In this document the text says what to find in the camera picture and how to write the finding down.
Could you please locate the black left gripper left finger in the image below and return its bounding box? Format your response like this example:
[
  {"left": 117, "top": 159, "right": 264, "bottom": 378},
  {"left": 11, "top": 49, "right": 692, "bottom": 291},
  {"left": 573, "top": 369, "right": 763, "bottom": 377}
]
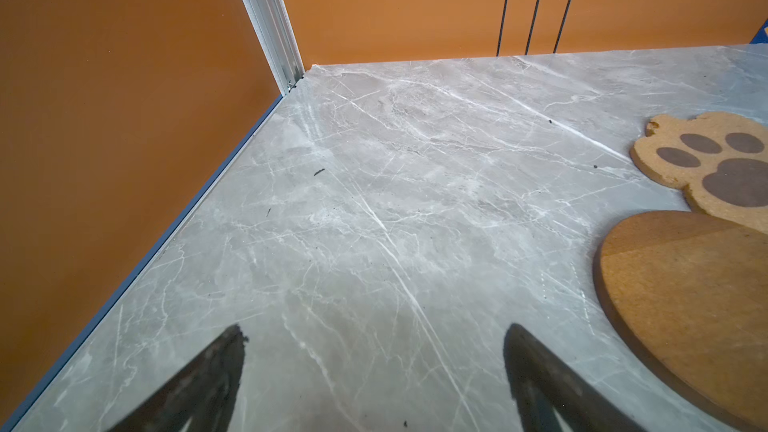
[{"left": 111, "top": 324, "right": 247, "bottom": 431}]

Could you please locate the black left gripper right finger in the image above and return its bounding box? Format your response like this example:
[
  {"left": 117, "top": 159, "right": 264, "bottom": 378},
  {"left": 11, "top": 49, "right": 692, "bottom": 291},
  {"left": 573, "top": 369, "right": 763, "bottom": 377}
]
[{"left": 503, "top": 323, "right": 643, "bottom": 431}]

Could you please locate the light round wooden coaster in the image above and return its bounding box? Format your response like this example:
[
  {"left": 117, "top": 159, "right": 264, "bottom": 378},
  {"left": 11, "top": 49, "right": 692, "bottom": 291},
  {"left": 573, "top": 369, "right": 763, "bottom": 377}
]
[{"left": 593, "top": 211, "right": 767, "bottom": 431}]

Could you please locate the cork paw print coaster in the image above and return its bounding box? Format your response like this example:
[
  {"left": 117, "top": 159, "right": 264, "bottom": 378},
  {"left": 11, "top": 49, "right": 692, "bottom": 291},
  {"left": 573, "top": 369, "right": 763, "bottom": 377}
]
[{"left": 630, "top": 112, "right": 767, "bottom": 233}]

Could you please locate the aluminium corner post left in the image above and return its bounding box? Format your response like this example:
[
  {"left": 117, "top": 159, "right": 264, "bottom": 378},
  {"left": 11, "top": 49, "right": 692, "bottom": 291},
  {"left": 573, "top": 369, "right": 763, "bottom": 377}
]
[{"left": 242, "top": 0, "right": 305, "bottom": 97}]

